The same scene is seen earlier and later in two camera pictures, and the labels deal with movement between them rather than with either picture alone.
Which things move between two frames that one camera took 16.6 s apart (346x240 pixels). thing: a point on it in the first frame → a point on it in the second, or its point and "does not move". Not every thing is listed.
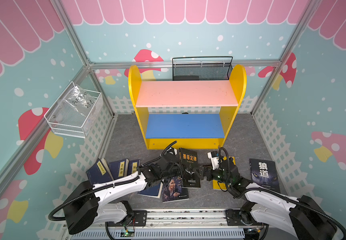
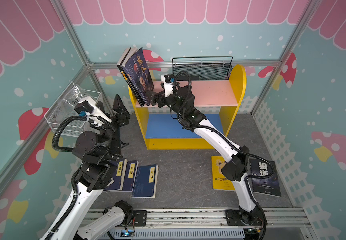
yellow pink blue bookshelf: x=193 y=114 does not move
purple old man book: x=173 y=190 → x=135 y=64
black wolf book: x=264 y=173 does not move
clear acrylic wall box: x=75 y=112 does not move
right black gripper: x=208 y=173 → x=159 y=98
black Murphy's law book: x=188 y=160 → x=127 y=79
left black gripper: x=178 y=168 → x=121 y=118
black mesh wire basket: x=201 y=68 does not move
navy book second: x=119 y=168 does not move
